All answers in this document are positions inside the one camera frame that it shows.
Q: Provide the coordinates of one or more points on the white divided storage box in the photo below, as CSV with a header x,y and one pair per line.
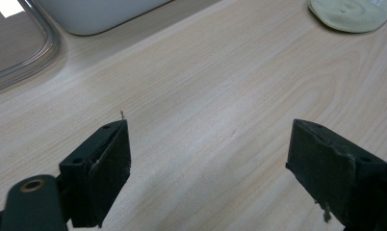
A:
x,y
95,16

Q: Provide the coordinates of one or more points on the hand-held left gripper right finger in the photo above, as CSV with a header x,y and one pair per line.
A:
x,y
326,166

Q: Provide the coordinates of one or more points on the pale green sock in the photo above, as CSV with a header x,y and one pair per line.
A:
x,y
352,16

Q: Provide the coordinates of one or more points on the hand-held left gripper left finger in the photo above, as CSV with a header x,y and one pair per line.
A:
x,y
98,173

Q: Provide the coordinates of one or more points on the transparent brown plastic lid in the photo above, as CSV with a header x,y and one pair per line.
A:
x,y
15,41

